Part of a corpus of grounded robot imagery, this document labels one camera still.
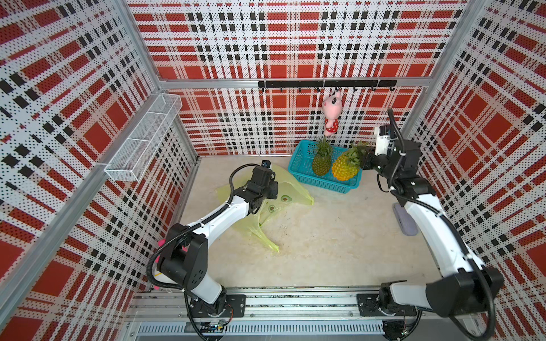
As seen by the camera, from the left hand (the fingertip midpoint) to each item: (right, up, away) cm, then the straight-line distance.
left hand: (274, 184), depth 89 cm
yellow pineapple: (+28, +7, -11) cm, 31 cm away
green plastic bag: (+6, -3, -2) cm, 7 cm away
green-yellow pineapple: (+23, +11, +15) cm, 30 cm away
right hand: (+32, +14, -15) cm, 38 cm away
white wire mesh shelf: (-60, +13, +1) cm, 61 cm away
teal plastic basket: (+13, +8, +26) cm, 30 cm away
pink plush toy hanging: (+25, +34, +2) cm, 43 cm away
